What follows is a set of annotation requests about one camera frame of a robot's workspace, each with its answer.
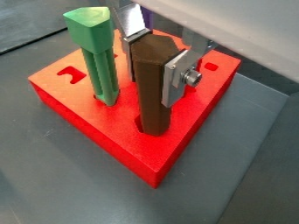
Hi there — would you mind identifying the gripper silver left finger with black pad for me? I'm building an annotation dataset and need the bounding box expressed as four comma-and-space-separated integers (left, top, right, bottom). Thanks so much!
107, 0, 152, 81

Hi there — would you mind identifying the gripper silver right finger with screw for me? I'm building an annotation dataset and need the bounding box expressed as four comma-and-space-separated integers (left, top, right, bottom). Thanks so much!
161, 28, 218, 108

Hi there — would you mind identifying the brown hexagon peg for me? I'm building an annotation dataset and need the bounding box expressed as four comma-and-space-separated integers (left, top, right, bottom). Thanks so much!
131, 34, 180, 136

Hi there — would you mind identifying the red peg board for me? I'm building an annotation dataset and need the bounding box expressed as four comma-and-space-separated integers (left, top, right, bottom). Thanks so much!
29, 34, 240, 187

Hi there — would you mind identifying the green triangular peg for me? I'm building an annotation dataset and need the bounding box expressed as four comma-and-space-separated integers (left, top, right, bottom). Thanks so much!
63, 7, 119, 106

